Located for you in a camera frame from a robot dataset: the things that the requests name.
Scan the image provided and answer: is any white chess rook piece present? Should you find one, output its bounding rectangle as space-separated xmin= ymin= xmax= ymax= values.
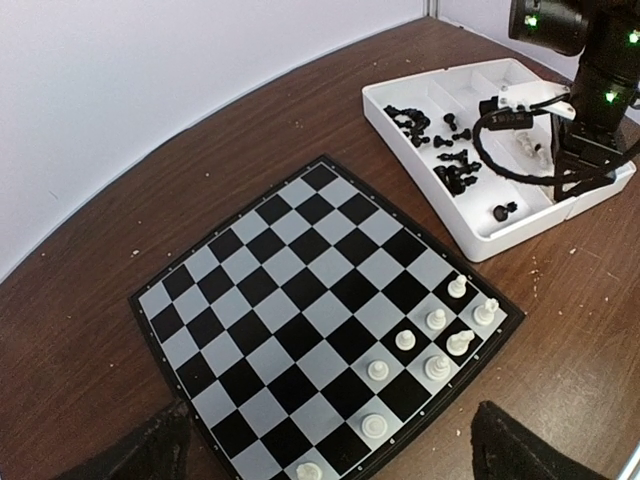
xmin=473 ymin=298 xmax=499 ymax=326

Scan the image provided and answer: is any black chess piece lone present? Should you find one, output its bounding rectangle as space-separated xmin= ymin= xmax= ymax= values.
xmin=492 ymin=201 xmax=518 ymax=222

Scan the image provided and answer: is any white chess pawn piece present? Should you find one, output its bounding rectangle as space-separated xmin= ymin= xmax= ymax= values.
xmin=447 ymin=274 xmax=467 ymax=299

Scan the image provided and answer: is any black chess pieces upper cluster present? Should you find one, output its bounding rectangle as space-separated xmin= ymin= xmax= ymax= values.
xmin=383 ymin=105 xmax=472 ymax=148

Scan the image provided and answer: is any white chess bishop piece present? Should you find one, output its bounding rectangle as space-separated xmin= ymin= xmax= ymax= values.
xmin=360 ymin=413 xmax=389 ymax=440

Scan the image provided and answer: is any black chess pieces cluster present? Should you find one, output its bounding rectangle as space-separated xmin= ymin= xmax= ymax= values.
xmin=383 ymin=105 xmax=472 ymax=148
xmin=434 ymin=149 xmax=482 ymax=196

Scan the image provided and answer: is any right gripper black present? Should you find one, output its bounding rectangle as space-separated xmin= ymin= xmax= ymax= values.
xmin=552 ymin=29 xmax=639 ymax=175

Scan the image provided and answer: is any black chess pieces lower cluster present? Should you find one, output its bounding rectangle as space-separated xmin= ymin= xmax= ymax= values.
xmin=434 ymin=149 xmax=482 ymax=196

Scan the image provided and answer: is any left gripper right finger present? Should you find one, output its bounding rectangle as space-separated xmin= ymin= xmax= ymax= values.
xmin=471 ymin=401 xmax=603 ymax=479

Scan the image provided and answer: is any white chess pieces pile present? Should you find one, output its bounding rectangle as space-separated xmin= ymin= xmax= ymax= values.
xmin=515 ymin=131 xmax=547 ymax=162

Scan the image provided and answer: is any right black cable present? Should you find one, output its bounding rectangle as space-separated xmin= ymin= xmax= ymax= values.
xmin=472 ymin=89 xmax=621 ymax=187

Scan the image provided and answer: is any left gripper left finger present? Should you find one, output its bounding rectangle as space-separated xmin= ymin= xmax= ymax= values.
xmin=56 ymin=400 xmax=191 ymax=479

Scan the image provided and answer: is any right aluminium frame post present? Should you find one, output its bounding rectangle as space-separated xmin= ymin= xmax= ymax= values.
xmin=423 ymin=0 xmax=441 ymax=19

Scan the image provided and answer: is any white chess knight piece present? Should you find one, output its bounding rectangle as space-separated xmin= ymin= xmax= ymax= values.
xmin=446 ymin=330 xmax=475 ymax=357

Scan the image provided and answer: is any black white chessboard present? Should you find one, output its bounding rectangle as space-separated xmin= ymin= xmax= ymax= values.
xmin=130 ymin=156 xmax=525 ymax=479

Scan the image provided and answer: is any white plastic tray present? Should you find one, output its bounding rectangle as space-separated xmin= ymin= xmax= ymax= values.
xmin=361 ymin=58 xmax=636 ymax=262

